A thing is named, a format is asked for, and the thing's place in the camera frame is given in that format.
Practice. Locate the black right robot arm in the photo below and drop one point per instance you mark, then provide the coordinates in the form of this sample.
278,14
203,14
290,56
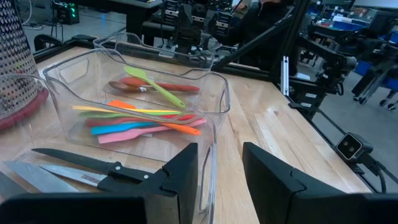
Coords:
189,25

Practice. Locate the person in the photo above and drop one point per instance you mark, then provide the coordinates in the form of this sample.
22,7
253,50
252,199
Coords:
258,28

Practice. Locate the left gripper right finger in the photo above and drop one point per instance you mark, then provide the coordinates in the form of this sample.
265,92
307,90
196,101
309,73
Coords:
270,186

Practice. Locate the lime green silicone spoon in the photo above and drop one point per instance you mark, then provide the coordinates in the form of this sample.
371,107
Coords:
155,87

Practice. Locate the black diagonal frame brace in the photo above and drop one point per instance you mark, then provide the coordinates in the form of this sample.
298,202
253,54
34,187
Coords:
248,46

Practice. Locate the blue storage crate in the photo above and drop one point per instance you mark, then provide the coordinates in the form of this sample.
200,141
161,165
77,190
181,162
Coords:
346,25

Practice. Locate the pink silicone spatula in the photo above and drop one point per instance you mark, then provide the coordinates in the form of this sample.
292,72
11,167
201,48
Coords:
124,135

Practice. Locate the black edge clip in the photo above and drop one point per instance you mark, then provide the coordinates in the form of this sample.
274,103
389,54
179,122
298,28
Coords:
300,105

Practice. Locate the black work table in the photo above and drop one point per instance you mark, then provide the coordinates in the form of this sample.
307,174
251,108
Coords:
136,6

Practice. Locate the red silicone spoon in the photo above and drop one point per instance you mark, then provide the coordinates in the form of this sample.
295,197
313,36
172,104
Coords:
180,87

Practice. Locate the small black camera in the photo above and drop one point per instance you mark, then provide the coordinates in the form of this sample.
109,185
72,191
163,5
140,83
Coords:
353,147

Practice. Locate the black curved corner guard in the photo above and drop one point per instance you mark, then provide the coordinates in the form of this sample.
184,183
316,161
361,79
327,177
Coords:
43,40

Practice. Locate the orange silicone spatula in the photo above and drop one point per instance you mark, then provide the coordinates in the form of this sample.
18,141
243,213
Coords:
186,129

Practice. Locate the black frame post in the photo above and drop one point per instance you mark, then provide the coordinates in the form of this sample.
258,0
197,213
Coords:
289,40

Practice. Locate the black box green lights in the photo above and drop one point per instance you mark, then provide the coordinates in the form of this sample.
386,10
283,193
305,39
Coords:
66,12

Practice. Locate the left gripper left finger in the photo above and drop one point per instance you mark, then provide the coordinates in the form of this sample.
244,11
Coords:
183,174

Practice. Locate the silver corner bracket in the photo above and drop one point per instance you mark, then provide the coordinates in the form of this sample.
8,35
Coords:
285,76

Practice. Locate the clear plastic bin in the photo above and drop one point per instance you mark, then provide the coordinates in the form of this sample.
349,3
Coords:
205,174
77,71
130,40

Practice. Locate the black blade knife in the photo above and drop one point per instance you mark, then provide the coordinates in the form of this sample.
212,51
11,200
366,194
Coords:
77,158

